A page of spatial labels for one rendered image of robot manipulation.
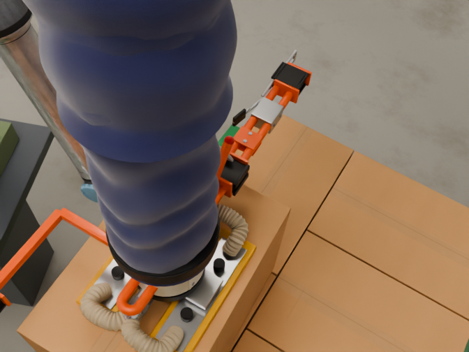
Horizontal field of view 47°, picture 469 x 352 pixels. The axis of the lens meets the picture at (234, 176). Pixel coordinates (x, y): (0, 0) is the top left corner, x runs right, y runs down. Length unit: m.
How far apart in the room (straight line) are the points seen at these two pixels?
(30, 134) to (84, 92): 1.24
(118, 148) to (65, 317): 0.71
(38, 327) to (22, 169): 0.61
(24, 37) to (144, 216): 0.48
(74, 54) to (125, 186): 0.27
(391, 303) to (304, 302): 0.28
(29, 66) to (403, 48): 2.52
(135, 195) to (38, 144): 1.04
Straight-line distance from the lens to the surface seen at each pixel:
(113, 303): 1.28
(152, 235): 0.89
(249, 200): 1.41
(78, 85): 0.61
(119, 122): 0.64
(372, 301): 1.80
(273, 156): 1.99
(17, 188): 1.74
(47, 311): 1.33
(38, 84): 1.19
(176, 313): 1.26
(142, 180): 0.76
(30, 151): 1.81
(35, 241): 1.25
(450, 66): 3.35
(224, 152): 1.21
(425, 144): 2.91
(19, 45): 1.14
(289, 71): 1.49
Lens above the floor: 2.16
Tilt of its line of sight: 57 degrees down
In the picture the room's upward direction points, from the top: 6 degrees clockwise
